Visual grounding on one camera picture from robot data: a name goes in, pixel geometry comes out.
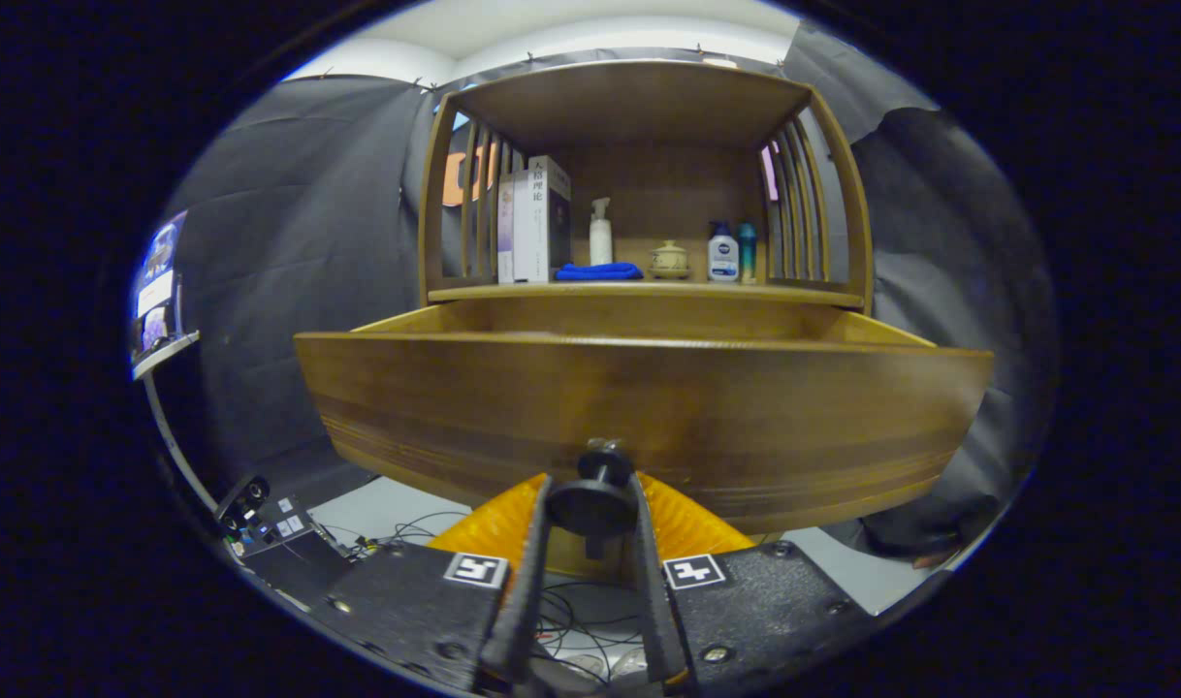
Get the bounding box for black backdrop cloth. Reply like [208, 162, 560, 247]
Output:
[154, 19, 1052, 563]

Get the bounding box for black control box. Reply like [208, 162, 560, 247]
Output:
[214, 475, 354, 583]

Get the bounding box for black floor cables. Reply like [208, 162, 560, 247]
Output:
[319, 509, 650, 684]

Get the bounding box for wooden countertop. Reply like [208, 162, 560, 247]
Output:
[428, 279, 865, 311]

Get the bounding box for white spray bottle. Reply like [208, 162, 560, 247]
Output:
[589, 198, 614, 267]

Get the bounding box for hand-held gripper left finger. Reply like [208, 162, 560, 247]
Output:
[309, 472, 555, 694]

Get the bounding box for white lotion bottle blue cap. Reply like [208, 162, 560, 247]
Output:
[707, 221, 740, 283]

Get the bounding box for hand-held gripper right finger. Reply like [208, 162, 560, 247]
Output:
[629, 471, 882, 691]

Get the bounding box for computer monitor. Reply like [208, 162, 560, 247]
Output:
[130, 211, 189, 365]

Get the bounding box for beige ceramic lidded pot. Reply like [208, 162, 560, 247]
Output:
[648, 239, 691, 280]

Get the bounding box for wooden drawer with black knob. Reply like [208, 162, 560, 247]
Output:
[293, 296, 995, 563]

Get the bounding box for thin purple book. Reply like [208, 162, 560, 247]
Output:
[497, 173, 516, 284]

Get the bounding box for blue folded cloth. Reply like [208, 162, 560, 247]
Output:
[555, 262, 644, 282]

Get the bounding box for wooden cabinet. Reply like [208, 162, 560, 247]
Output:
[418, 60, 875, 583]

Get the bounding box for white boxed book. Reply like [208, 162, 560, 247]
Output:
[513, 155, 572, 284]

